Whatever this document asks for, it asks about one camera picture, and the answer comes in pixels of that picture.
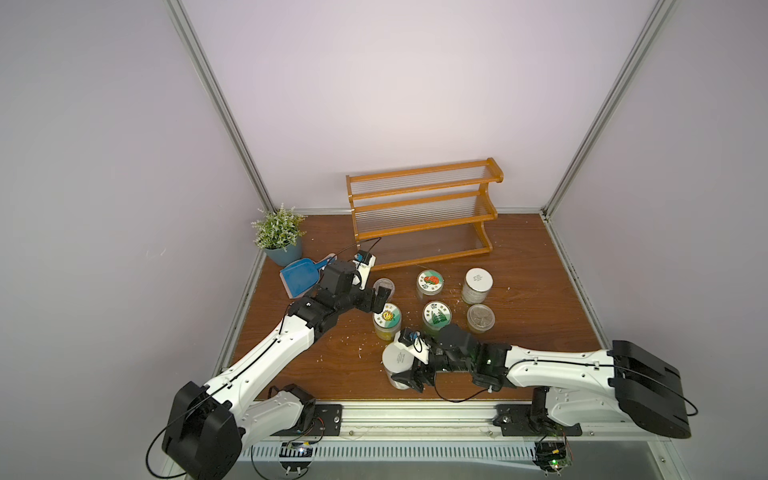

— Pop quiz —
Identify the strawberry lid jar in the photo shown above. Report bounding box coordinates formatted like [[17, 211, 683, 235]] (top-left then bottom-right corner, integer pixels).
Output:
[[416, 269, 445, 300]]

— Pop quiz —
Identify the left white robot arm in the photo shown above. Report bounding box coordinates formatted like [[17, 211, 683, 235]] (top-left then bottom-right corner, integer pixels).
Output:
[[155, 250, 387, 479]]

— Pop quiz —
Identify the potted green plant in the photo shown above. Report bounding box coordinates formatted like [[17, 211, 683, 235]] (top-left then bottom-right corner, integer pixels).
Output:
[[251, 206, 306, 267]]

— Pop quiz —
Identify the white lid jar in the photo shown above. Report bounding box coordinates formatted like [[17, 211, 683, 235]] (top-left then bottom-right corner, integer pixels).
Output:
[[461, 267, 493, 305]]

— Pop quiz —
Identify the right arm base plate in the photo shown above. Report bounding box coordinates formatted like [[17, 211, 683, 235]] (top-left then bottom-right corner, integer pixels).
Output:
[[491, 403, 583, 438]]

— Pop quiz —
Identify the sunflower lid jar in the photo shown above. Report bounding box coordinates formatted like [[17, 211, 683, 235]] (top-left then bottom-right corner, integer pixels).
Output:
[[373, 303, 402, 342]]

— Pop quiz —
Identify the small yellow seed cup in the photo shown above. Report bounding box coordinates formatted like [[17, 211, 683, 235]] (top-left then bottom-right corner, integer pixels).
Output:
[[467, 304, 496, 334]]

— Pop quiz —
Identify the controller board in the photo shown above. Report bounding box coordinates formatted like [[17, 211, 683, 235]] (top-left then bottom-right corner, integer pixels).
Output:
[[533, 441, 572, 475], [278, 441, 315, 479]]

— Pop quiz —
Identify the left controller board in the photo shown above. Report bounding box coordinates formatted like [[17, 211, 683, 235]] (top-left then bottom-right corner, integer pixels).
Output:
[[278, 441, 315, 479]]

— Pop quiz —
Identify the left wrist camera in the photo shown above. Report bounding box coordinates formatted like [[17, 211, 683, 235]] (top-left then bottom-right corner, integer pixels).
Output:
[[352, 250, 376, 290]]

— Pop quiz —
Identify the blue dustpan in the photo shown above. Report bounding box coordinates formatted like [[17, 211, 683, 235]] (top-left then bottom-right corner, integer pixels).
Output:
[[280, 253, 337, 299]]

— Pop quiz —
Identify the small clear seed cup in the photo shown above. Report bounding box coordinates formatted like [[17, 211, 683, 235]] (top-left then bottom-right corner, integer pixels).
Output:
[[373, 277, 395, 299]]

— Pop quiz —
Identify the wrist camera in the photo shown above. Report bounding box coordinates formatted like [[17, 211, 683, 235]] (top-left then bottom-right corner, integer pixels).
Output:
[[407, 334, 430, 365], [352, 250, 376, 290]]

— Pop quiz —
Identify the wooden three-tier shelf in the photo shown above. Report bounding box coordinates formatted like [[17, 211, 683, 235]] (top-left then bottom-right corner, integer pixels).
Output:
[[346, 158, 504, 271]]

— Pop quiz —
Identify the green label white-lid jar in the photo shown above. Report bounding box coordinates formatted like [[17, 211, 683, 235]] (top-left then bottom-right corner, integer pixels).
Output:
[[382, 342, 415, 390]]

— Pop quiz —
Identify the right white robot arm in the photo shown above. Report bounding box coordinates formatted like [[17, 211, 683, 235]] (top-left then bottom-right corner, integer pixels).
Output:
[[391, 325, 698, 439]]

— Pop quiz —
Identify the aluminium front rail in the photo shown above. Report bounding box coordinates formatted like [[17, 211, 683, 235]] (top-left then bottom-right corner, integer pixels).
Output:
[[234, 401, 661, 468]]

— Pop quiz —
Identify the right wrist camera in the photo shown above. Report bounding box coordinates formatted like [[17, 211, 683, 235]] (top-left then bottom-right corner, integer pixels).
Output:
[[407, 334, 430, 365]]

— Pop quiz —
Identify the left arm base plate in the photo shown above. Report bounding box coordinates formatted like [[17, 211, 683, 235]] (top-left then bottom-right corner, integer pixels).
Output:
[[275, 404, 343, 437]]

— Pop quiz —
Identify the right controller board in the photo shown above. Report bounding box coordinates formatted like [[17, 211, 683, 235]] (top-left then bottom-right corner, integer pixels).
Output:
[[533, 441, 572, 475]]

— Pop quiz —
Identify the green leaf lid jar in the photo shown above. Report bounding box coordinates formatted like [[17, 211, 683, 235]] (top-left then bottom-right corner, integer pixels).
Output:
[[422, 301, 452, 335]]

